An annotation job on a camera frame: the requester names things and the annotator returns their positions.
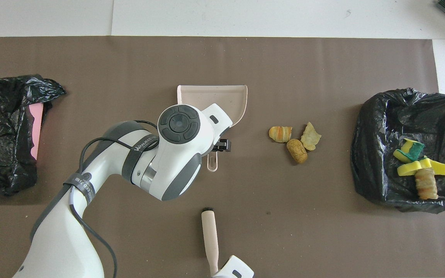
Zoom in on beige plastic dustpan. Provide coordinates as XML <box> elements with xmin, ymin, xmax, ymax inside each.
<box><xmin>177</xmin><ymin>85</ymin><xmax>248</xmax><ymax>172</ymax></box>

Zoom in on orange striped croissant piece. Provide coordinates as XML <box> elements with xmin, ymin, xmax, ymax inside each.
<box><xmin>268</xmin><ymin>126</ymin><xmax>293</xmax><ymax>143</ymax></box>

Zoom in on brown speckled bread piece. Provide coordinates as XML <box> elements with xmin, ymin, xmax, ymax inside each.
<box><xmin>286</xmin><ymin>139</ymin><xmax>308</xmax><ymax>164</ymax></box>

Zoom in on beige hand brush black bristles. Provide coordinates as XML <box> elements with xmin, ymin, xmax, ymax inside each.
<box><xmin>201</xmin><ymin>208</ymin><xmax>220</xmax><ymax>276</ymax></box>

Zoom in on pale green chip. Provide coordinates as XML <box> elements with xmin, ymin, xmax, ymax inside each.
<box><xmin>300</xmin><ymin>122</ymin><xmax>322</xmax><ymax>151</ymax></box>

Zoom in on yellow sponge with green pad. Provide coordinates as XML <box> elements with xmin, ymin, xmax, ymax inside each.
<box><xmin>393</xmin><ymin>138</ymin><xmax>425</xmax><ymax>163</ymax></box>

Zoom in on yellow sponge piece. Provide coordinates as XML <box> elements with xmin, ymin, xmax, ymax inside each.
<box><xmin>425</xmin><ymin>160</ymin><xmax>445</xmax><ymax>177</ymax></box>
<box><xmin>397</xmin><ymin>158</ymin><xmax>432</xmax><ymax>176</ymax></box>

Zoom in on striped pale bread roll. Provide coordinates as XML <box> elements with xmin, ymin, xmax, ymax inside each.
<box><xmin>415</xmin><ymin>168</ymin><xmax>439</xmax><ymax>200</ymax></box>

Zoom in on black bag lined trash bin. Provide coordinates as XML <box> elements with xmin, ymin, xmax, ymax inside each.
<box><xmin>350</xmin><ymin>88</ymin><xmax>445</xmax><ymax>214</ymax></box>

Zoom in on pink plastic bin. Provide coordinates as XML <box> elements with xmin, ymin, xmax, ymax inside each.
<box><xmin>29</xmin><ymin>103</ymin><xmax>44</xmax><ymax>161</ymax></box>

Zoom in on black plastic trash bag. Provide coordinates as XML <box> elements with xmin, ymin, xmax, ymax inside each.
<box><xmin>0</xmin><ymin>74</ymin><xmax>67</xmax><ymax>196</ymax></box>

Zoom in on brown paper table mat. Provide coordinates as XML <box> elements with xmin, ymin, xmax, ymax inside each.
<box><xmin>0</xmin><ymin>36</ymin><xmax>445</xmax><ymax>278</ymax></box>

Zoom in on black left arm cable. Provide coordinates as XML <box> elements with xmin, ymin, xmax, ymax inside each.
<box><xmin>69</xmin><ymin>120</ymin><xmax>158</xmax><ymax>278</ymax></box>

